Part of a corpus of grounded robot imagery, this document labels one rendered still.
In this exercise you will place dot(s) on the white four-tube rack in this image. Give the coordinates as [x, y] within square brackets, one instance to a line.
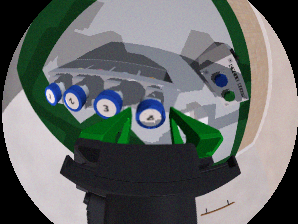
[132, 86]

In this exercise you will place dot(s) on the blue screw cap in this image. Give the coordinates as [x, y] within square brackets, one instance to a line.
[150, 114]
[74, 98]
[108, 103]
[53, 93]

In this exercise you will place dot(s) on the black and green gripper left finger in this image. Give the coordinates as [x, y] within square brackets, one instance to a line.
[107, 129]

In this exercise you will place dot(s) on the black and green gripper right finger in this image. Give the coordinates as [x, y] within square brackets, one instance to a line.
[205, 138]

